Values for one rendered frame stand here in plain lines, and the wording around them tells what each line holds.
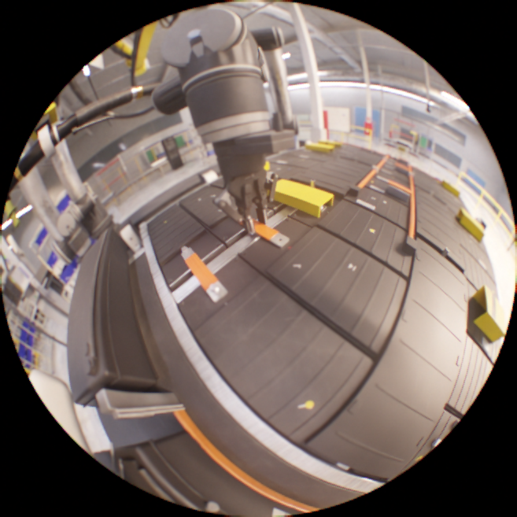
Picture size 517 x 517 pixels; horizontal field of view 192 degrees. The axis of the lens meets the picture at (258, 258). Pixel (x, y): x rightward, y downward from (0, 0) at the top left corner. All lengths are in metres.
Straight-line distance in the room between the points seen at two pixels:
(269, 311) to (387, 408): 0.21
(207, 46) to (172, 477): 0.40
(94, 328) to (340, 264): 0.36
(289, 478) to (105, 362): 0.26
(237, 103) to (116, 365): 0.32
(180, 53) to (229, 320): 0.35
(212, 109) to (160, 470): 0.35
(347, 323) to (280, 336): 0.09
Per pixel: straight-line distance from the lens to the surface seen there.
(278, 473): 0.27
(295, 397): 0.19
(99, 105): 0.49
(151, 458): 0.18
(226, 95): 0.20
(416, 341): 0.26
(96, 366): 0.21
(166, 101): 0.45
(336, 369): 0.20
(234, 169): 0.23
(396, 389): 0.24
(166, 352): 0.27
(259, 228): 0.31
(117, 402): 0.19
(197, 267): 0.29
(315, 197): 0.36
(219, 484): 0.23
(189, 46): 0.25
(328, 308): 0.21
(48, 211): 1.14
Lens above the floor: 1.19
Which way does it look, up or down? 49 degrees down
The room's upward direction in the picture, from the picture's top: 15 degrees counter-clockwise
